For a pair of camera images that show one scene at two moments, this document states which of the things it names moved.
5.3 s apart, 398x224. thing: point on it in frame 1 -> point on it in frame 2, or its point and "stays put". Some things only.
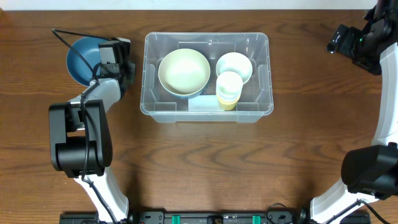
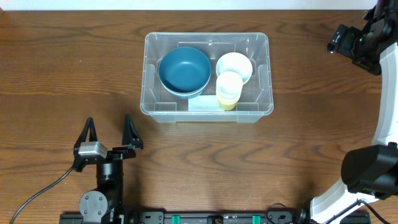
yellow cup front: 227,105 stays put
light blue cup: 227,97 stays put
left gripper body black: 129,73 -> 114,153
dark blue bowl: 90,47 -> 184,72
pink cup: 224,99 stays put
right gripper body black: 342,42 stays put
